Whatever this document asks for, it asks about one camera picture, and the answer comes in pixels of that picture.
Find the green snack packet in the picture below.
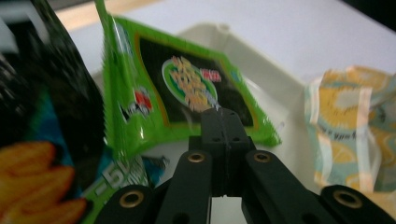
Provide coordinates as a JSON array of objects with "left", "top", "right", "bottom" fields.
[{"left": 94, "top": 0, "right": 283, "bottom": 162}]

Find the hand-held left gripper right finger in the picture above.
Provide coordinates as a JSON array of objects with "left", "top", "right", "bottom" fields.
[{"left": 224, "top": 108, "right": 256, "bottom": 197}]

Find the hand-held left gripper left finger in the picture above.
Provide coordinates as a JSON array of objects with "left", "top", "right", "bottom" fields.
[{"left": 189, "top": 107, "right": 228, "bottom": 197}]

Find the white plastic tray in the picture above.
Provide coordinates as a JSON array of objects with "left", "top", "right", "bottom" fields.
[{"left": 90, "top": 21, "right": 331, "bottom": 224}]

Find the blue black chip bag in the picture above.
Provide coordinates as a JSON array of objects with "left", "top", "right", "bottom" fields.
[{"left": 0, "top": 0, "right": 171, "bottom": 224}]

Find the orange print fabric bag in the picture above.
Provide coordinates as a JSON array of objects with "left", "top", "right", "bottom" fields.
[{"left": 304, "top": 64, "right": 396, "bottom": 194}]

